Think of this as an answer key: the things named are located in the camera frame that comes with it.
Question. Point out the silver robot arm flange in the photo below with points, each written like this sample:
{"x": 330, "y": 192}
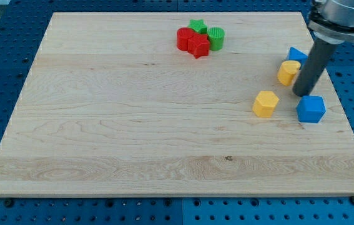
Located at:
{"x": 332, "y": 20}

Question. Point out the yellow hexagon block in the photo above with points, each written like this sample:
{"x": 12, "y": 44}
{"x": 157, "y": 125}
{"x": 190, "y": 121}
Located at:
{"x": 265, "y": 104}

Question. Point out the yellow heart block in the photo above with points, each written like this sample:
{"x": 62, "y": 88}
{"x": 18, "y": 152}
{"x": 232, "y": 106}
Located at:
{"x": 287, "y": 72}

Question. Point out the blue hexagon block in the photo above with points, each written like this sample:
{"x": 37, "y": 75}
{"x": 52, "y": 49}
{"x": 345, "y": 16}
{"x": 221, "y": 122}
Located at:
{"x": 310, "y": 109}

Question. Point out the light wooden board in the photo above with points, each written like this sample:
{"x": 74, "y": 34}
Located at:
{"x": 112, "y": 108}

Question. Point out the red star block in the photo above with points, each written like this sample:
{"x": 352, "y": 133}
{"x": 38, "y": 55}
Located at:
{"x": 198, "y": 45}

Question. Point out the red cylinder block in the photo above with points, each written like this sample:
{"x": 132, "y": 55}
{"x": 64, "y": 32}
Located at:
{"x": 182, "y": 36}

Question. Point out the green cylinder block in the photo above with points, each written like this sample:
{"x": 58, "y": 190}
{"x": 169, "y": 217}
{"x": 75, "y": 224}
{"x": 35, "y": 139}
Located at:
{"x": 216, "y": 38}

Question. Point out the green star block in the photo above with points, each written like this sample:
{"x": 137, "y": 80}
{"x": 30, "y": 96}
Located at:
{"x": 198, "y": 26}

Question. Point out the blue triangle block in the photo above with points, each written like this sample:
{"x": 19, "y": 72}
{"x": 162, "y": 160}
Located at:
{"x": 296, "y": 55}

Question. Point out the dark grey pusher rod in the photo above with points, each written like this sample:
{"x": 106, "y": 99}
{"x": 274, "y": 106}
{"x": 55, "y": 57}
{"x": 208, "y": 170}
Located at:
{"x": 315, "y": 64}

